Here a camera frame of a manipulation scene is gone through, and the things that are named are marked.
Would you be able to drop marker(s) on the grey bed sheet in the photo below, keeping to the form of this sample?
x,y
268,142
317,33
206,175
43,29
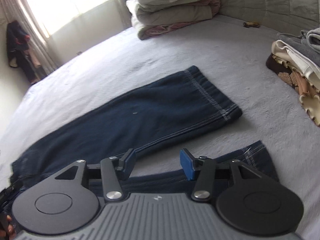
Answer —
x,y
274,135

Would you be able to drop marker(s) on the grey quilted headboard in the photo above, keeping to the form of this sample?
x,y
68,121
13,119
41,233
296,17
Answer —
x,y
285,16

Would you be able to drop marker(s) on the grey patterned curtain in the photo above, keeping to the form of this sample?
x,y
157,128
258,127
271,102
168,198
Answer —
x,y
19,10

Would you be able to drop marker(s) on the small brown object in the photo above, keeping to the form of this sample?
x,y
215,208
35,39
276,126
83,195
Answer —
x,y
251,25

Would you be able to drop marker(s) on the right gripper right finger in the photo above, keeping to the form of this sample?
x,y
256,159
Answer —
x,y
200,170

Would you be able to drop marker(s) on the hanging dark clothes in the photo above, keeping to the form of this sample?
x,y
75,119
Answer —
x,y
20,53

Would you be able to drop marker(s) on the brown floral folded cloth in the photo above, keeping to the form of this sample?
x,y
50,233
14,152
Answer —
x,y
300,73

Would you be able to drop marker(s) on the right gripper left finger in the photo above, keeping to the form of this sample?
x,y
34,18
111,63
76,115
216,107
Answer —
x,y
113,170

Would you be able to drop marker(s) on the dark blue jeans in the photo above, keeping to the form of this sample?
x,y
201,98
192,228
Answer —
x,y
164,113

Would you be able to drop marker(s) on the person's hand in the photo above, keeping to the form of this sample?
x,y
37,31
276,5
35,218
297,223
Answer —
x,y
7,229

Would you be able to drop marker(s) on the grey folded garment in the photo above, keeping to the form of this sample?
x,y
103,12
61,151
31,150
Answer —
x,y
306,43

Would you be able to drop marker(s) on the folded white pink duvet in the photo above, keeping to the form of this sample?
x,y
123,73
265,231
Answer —
x,y
157,17

